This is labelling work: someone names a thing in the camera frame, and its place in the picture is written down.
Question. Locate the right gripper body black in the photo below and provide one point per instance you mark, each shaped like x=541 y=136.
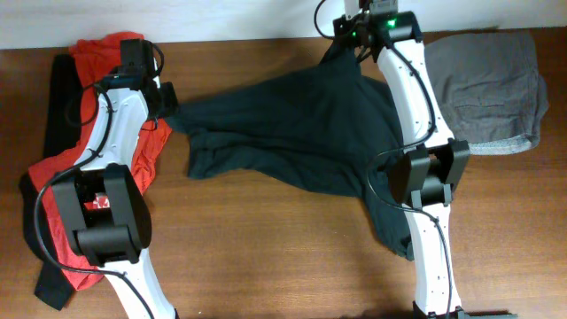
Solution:
x=352 y=31

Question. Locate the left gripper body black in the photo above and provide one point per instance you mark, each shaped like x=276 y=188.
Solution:
x=167 y=101

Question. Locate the black Nike t-shirt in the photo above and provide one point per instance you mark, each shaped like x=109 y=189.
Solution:
x=327 y=129

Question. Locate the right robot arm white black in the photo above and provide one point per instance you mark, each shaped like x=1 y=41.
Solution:
x=431 y=161

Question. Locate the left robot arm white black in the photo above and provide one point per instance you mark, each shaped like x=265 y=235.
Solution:
x=103 y=212

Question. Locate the red printed t-shirt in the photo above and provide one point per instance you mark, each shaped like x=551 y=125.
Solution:
x=92 y=60

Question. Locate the grey folded shorts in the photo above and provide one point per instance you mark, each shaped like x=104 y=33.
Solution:
x=489 y=89

